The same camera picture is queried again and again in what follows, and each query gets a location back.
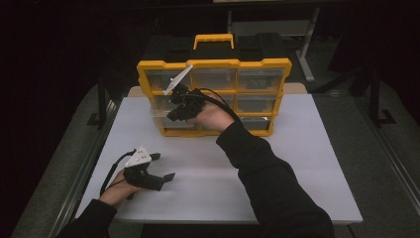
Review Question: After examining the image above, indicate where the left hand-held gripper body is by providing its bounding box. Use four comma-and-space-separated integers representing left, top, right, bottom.
123, 145, 165, 192

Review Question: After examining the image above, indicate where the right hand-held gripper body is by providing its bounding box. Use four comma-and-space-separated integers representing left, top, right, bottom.
162, 63, 208, 123

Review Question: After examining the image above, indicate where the clear plastic organizer drawer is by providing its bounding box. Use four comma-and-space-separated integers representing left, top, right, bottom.
149, 105, 199, 131

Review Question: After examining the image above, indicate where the yellow black organizer cabinet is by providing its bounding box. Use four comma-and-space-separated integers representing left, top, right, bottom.
136, 33, 293, 139

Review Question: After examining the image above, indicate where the person's right hand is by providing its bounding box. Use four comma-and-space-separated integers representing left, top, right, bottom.
192, 92, 237, 134

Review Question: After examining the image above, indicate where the person's left hand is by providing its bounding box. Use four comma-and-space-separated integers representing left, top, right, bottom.
98, 178, 144, 210

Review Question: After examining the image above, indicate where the black metal stand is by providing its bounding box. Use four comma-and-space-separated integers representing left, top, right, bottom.
368, 67, 397, 129
86, 76, 110, 129

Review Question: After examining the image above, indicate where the set of clear drawers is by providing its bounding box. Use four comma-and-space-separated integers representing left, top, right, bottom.
146, 67, 285, 132

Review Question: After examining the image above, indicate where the white desk with metal legs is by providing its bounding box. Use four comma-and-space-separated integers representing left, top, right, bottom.
226, 6, 322, 83

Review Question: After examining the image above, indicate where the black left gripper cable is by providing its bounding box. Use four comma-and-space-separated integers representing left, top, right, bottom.
99, 149, 138, 197

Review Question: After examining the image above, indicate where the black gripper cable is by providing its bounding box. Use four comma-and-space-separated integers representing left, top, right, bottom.
189, 86, 243, 124
99, 149, 138, 197

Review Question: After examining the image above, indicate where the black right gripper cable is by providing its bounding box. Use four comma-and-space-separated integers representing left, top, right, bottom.
189, 86, 243, 124

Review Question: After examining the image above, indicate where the metal floor rail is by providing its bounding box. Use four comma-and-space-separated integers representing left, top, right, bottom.
355, 94, 420, 213
49, 98, 122, 238

